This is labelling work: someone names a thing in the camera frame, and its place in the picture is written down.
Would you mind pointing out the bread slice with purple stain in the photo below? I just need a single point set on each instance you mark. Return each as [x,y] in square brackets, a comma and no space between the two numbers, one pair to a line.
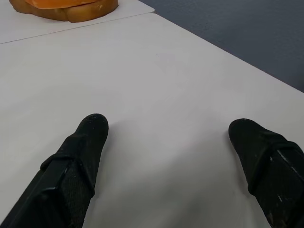
[61,2]

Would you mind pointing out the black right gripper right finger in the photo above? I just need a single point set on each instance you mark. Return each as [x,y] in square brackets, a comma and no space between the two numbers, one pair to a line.
[268,161]

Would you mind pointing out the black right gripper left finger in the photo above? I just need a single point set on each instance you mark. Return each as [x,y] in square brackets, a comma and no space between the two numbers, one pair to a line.
[78,152]

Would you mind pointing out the toasted bread slice under stack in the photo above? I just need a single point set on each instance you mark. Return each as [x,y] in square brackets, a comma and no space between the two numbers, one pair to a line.
[78,14]

